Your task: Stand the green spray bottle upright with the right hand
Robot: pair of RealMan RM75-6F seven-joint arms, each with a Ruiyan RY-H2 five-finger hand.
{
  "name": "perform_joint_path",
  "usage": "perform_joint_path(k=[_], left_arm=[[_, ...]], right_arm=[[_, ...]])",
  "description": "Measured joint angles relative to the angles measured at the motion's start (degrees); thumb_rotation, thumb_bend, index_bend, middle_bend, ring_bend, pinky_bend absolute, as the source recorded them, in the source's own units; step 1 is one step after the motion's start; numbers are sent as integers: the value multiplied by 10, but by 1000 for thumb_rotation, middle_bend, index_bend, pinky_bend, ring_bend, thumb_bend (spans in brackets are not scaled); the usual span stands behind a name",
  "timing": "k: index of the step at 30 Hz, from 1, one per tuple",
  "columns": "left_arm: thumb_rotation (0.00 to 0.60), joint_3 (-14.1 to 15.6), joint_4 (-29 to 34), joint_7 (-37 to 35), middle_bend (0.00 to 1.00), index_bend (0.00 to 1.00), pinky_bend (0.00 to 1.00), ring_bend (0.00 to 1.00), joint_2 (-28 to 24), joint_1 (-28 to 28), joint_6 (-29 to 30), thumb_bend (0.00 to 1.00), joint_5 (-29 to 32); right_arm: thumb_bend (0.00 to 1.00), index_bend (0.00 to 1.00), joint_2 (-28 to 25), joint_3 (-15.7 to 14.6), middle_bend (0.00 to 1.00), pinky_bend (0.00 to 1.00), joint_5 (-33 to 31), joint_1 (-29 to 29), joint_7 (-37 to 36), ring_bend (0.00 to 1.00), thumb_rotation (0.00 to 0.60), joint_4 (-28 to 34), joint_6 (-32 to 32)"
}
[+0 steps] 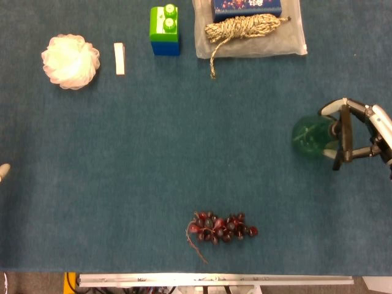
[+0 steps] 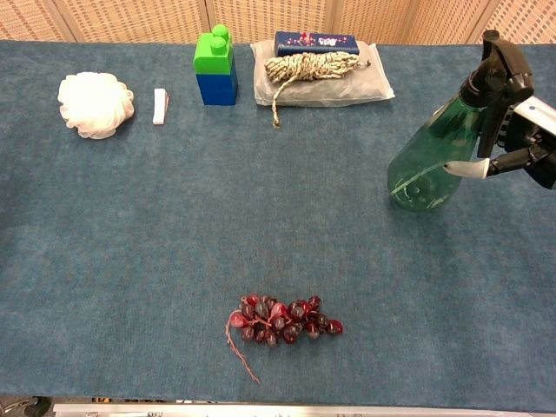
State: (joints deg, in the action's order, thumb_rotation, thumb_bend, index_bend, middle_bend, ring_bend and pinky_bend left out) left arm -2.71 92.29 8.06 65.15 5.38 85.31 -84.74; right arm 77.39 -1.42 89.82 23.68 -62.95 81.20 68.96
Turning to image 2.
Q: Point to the blue printed cardboard box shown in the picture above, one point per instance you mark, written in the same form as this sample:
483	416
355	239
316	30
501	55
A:
317	42

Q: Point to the blue toy building brick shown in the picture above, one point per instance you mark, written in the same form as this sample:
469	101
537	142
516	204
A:
217	87

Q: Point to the green toy building brick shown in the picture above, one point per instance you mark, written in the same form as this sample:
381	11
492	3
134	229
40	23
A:
213	54

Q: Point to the small white rectangular block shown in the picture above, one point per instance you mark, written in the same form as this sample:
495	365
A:
160	106

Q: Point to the white mesh bath pouf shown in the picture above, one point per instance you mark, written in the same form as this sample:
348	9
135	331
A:
95	105

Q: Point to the red artificial grape bunch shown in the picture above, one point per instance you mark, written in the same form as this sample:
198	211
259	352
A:
286	323

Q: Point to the aluminium profile rail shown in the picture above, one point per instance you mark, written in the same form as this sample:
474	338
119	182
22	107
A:
282	410

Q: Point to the woven rattan folding screen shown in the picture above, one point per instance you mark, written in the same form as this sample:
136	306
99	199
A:
278	19

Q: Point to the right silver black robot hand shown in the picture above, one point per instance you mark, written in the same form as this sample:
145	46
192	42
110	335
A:
527	130

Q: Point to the translucent white zip pouch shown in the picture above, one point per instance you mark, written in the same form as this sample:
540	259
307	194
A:
330	89

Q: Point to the green spray bottle black trigger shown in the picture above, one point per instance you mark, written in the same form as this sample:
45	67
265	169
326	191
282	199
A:
438	147

